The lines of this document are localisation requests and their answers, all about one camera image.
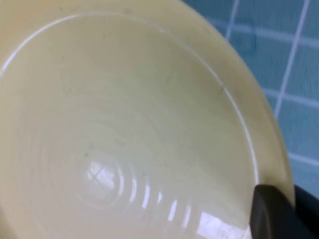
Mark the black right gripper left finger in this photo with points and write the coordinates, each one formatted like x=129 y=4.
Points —
x=271 y=219

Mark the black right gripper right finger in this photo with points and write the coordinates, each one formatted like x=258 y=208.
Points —
x=309 y=214

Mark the yellow plastic plate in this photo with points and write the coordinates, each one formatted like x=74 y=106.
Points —
x=124 y=112

